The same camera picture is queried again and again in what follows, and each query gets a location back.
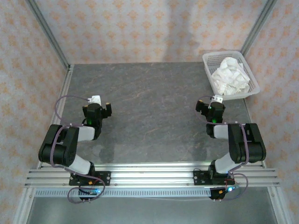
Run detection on small circuit board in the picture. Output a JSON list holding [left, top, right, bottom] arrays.
[[78, 186, 101, 196], [219, 185, 241, 194]]

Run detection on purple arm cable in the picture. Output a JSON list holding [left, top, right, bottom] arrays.
[[50, 95, 107, 204], [197, 95, 249, 202]]

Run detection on white perforated plastic basket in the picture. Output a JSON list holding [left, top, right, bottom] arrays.
[[202, 50, 261, 101]]

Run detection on aluminium frame post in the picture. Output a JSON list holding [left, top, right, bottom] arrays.
[[25, 0, 71, 70], [240, 0, 278, 56]]

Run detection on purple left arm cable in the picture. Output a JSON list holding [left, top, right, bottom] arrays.
[[50, 95, 107, 204]]

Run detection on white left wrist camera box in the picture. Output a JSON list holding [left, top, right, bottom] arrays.
[[88, 95, 102, 105]]

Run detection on white t-shirt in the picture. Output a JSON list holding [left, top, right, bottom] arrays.
[[211, 56, 251, 96]]

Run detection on aluminium table edge rail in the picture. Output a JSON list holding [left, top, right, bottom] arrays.
[[242, 98, 292, 224], [13, 64, 75, 224]]

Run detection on slotted grey cable tray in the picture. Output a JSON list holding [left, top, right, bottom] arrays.
[[35, 188, 212, 198]]

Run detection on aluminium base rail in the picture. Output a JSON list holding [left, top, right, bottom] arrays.
[[24, 161, 281, 188]]

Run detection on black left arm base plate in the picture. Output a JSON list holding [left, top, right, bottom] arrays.
[[69, 171, 112, 187]]

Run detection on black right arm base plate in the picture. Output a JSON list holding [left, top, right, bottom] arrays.
[[193, 169, 234, 186]]

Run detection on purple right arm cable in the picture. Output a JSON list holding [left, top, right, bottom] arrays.
[[197, 95, 249, 202]]

